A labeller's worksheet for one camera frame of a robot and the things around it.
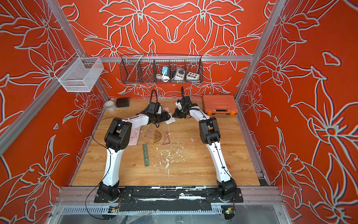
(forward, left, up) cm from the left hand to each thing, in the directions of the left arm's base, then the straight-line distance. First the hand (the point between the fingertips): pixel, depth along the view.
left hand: (168, 115), depth 105 cm
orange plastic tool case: (+13, -41, +2) cm, 43 cm away
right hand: (+2, -2, -1) cm, 2 cm away
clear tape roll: (+8, +50, -1) cm, 51 cm away
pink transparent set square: (-15, +12, -2) cm, 19 cm away
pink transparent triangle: (-19, -1, -3) cm, 20 cm away
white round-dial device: (+12, -8, +30) cm, 33 cm away
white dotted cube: (+15, -17, +27) cm, 35 cm away
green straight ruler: (-31, +11, -3) cm, 33 cm away
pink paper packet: (-2, -3, -3) cm, 4 cm away
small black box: (+11, +40, +1) cm, 41 cm away
